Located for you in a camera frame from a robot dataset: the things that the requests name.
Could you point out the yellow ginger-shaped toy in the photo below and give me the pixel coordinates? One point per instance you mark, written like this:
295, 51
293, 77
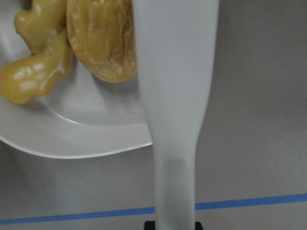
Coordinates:
43, 29

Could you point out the white brush with dark bristles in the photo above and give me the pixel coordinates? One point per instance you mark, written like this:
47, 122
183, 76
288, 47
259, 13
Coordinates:
175, 42

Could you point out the white dustpan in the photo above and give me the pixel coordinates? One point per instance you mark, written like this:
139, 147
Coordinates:
81, 117

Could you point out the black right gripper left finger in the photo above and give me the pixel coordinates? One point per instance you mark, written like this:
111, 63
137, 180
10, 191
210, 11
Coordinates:
149, 225

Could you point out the orange-yellow wrinkled toy food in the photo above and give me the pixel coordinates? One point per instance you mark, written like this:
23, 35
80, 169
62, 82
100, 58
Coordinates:
101, 34

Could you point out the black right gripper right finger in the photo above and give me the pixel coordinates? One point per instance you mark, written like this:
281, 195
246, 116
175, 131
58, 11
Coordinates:
198, 226

